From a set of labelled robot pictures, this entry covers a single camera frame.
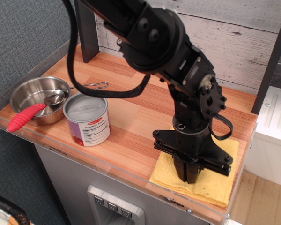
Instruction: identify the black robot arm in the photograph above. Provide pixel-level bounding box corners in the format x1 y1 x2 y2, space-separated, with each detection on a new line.
84 0 233 183

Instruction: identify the steel pot with wire handle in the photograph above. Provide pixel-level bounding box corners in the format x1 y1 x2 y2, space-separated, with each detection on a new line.
9 76 110 127

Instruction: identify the black and white base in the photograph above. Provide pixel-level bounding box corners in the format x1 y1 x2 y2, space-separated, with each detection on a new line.
0 196 32 225

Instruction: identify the orange object bottom left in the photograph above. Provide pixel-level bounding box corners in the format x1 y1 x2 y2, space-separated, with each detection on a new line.
8 216 18 225

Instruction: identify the black braided cable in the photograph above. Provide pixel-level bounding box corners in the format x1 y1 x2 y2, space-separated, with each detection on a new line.
62 0 152 98

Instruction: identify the white appliance at right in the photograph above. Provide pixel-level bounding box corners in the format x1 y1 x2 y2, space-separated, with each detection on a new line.
244 86 281 185

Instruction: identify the grey toy fridge cabinet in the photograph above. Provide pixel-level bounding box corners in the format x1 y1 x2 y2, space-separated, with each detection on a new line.
35 145 207 225

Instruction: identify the yellow cloth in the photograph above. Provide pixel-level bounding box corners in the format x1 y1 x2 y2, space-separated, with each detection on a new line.
149 152 237 207

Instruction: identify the silver dispenser panel with buttons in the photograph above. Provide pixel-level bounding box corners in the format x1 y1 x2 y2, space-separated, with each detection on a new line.
87 185 145 225

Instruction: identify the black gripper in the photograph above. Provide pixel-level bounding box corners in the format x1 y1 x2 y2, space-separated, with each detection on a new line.
153 123 233 184

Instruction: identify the toy tin can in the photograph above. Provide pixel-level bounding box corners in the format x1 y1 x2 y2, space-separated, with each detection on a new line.
63 92 111 147

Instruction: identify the dark right post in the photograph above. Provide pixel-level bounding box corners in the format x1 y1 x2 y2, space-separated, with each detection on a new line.
251 27 281 115

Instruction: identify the spoon with red handle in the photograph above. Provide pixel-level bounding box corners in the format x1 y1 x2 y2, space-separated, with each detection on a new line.
7 89 65 133

